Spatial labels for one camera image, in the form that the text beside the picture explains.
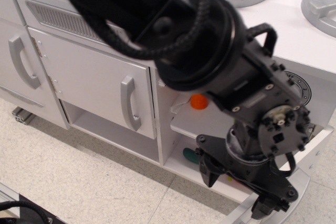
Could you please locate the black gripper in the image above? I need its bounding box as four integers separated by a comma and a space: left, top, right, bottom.
196, 135, 298, 220

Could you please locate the white oven door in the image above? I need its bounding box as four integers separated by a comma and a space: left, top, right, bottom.
219, 126, 334, 224

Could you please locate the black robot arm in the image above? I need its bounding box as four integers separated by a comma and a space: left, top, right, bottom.
69, 0, 310, 220

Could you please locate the green toy cucumber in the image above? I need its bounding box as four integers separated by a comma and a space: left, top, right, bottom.
183, 148, 200, 165

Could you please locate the orange toy carrot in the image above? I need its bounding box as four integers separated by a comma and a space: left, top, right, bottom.
190, 94, 208, 110

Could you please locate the grey right control knob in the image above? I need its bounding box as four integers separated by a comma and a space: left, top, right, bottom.
285, 71, 311, 105

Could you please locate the white cabinet door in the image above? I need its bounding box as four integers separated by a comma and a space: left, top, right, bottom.
29, 28, 156, 139

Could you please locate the silver stove burner right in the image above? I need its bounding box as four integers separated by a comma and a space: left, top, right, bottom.
301, 0, 335, 37

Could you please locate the white left fridge door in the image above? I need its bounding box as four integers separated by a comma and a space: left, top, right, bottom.
1, 19, 69, 129

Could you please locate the white toy kitchen unit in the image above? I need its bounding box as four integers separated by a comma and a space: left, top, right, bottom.
1, 0, 335, 218

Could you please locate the silver vent grille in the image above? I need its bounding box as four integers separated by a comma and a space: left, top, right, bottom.
25, 0, 131, 45

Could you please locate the silver oven door handle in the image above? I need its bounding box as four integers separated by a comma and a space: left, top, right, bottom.
264, 168, 310, 224

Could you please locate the silver cabinet door handle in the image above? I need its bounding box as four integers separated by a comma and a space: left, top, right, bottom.
120, 76, 141, 132

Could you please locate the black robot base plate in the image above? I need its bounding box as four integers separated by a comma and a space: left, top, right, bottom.
1, 193, 66, 223

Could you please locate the aluminium frame rail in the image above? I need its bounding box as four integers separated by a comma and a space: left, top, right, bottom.
12, 107, 34, 125

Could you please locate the silver fridge door handle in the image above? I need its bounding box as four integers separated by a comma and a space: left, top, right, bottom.
8, 35, 40, 90

